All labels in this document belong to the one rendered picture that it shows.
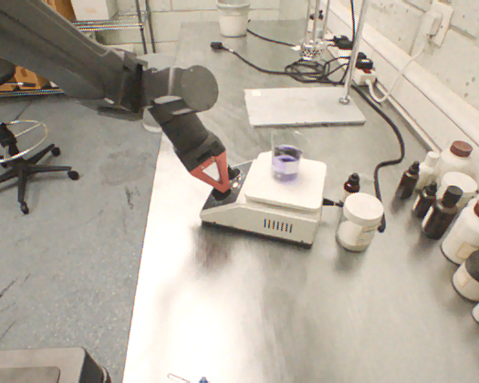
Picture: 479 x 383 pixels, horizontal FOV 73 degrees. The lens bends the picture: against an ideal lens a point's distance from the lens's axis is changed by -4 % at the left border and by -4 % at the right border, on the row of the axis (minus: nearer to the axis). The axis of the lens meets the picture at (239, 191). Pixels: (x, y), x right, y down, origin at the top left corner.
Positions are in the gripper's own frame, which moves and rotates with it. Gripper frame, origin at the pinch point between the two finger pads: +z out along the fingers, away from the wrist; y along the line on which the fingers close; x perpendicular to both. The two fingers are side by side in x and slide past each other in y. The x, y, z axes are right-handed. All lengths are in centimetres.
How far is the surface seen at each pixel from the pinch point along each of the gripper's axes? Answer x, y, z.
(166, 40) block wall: -41, 245, -14
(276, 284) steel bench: 2.5, -14.3, 11.6
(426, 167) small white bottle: -33.5, -7.1, 18.5
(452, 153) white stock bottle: -38.2, -8.8, 18.0
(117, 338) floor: 61, 48, 49
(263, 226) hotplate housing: -1.3, -6.8, 7.0
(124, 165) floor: 34, 146, 25
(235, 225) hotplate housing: 2.2, -3.7, 5.7
